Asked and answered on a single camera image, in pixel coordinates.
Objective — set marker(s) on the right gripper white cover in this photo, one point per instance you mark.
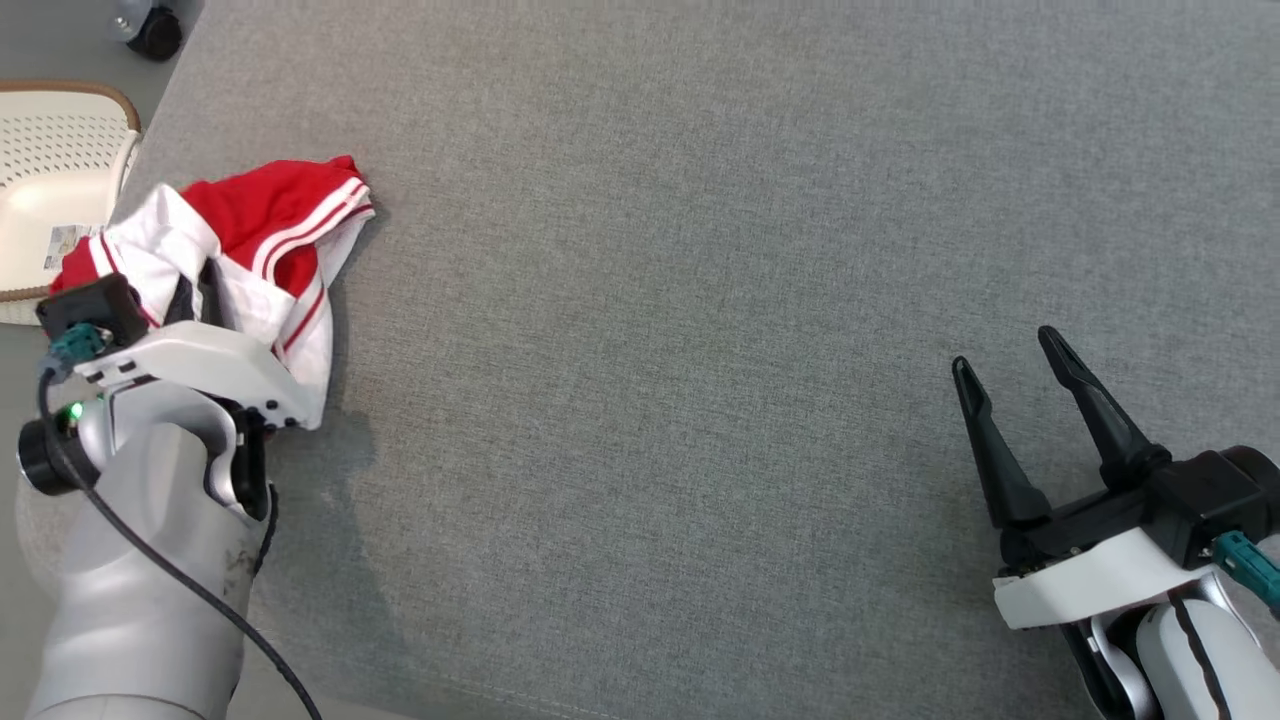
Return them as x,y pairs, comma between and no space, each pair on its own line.
1080,580

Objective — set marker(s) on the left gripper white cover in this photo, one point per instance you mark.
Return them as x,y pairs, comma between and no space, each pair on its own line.
200,355

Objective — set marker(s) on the red white basketball jersey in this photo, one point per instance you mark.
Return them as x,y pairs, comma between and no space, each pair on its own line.
270,200

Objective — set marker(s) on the cream perforated laundry basket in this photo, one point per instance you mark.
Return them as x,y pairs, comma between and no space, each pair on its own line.
50,160

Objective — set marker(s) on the black caster wheel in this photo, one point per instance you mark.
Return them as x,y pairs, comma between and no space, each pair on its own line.
155,30

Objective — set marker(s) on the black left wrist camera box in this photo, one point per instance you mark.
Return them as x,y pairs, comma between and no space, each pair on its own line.
90,305

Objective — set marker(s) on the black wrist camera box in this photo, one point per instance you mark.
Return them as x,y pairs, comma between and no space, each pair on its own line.
1205,500
90,305

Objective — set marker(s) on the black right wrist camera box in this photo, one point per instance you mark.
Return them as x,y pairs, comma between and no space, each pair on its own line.
1205,500

